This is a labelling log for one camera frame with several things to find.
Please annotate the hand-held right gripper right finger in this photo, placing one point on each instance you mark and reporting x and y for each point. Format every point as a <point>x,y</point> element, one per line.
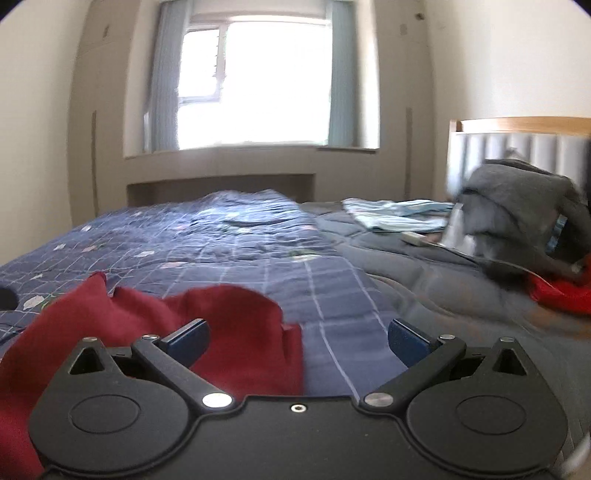
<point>406,345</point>

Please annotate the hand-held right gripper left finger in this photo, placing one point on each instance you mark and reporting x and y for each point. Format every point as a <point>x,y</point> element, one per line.
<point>190,345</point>

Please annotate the dark red sweater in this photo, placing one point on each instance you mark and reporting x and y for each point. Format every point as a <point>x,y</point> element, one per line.
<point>244,327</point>

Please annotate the grey clothes pile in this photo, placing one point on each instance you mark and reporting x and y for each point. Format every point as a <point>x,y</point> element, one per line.
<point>512,203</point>

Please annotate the grey blanket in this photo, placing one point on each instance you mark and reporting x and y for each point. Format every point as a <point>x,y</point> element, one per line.
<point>425,277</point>

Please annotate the blue checked bedspread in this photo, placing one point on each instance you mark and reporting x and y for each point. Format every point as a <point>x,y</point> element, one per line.
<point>194,249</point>

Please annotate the white remote control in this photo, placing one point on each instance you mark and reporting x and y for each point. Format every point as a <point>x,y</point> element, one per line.
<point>413,237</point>

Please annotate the light blue patterned cloth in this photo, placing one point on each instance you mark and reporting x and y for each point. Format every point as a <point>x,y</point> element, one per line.
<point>392,214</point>

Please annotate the bright red cloth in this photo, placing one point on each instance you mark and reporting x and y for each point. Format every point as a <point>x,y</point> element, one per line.
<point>563,291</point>

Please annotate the beige built-in wardrobe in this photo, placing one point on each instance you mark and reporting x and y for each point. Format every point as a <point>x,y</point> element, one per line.
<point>404,92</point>
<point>106,115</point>

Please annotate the pale blue curtain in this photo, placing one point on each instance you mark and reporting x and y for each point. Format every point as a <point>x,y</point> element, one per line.
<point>164,78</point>
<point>341,78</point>

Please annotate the window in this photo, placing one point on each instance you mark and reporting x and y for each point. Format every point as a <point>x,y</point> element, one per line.
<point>258,83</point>

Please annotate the padded headboard with wooden frame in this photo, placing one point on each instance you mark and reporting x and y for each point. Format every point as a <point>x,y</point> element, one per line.
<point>508,138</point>

